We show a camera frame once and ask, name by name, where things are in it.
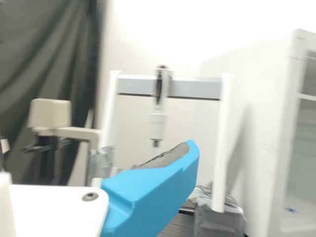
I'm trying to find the white incubator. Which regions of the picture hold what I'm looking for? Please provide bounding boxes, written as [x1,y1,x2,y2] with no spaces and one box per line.
[199,29,316,237]

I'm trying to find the pipette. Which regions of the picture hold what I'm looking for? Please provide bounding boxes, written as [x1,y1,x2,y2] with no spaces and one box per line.
[148,64,171,148]

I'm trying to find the cream microscope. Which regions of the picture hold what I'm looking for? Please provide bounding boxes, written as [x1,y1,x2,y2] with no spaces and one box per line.
[23,98,103,186]

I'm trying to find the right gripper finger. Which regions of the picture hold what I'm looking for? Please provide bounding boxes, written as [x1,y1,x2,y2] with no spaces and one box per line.
[101,139,200,237]

